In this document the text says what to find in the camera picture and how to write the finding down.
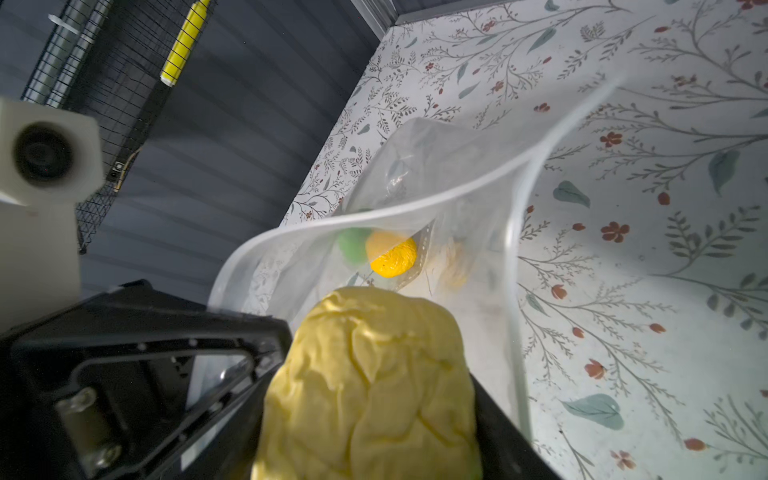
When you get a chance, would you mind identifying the clear zip top bag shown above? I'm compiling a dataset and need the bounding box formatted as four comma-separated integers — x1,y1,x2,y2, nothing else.
208,80,617,479

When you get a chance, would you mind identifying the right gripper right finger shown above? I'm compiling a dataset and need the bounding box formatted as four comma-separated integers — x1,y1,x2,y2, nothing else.
470,375,561,480

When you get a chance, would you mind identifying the black wire mesh basket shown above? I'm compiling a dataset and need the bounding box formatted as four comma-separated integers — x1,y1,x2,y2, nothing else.
21,0,195,253

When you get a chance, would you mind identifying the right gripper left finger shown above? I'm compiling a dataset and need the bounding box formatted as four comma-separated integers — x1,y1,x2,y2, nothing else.
179,368,278,479

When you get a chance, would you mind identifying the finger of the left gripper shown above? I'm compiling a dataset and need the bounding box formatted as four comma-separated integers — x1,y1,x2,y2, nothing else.
1,281,292,479

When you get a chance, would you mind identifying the yellow toy lemon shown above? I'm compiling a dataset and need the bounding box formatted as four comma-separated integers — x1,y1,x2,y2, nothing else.
366,230,418,278

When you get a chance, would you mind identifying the yellow green toy pear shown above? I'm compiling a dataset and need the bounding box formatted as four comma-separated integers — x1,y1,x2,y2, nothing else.
251,287,482,479

